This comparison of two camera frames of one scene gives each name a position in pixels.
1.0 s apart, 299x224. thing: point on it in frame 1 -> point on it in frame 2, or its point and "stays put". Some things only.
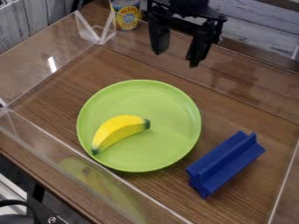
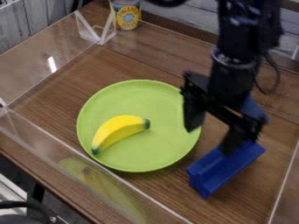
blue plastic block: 222,163 stays put
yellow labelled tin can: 127,13 stays put
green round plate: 151,149 stays put
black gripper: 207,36 -> 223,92
